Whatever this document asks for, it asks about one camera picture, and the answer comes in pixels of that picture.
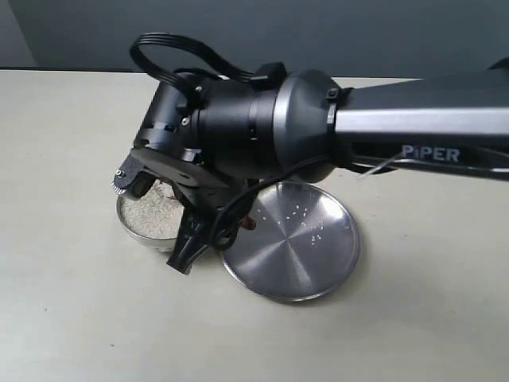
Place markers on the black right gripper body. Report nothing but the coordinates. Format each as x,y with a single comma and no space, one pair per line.
201,147

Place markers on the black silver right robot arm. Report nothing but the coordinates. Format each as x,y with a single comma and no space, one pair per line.
306,125

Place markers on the dark red wooden spoon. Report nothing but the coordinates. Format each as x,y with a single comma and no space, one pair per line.
249,223

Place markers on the round steel plate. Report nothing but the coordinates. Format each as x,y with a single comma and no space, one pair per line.
305,244

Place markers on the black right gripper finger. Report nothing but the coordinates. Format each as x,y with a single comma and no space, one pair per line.
200,230

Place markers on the steel bowl of rice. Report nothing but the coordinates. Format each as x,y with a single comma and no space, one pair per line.
153,220

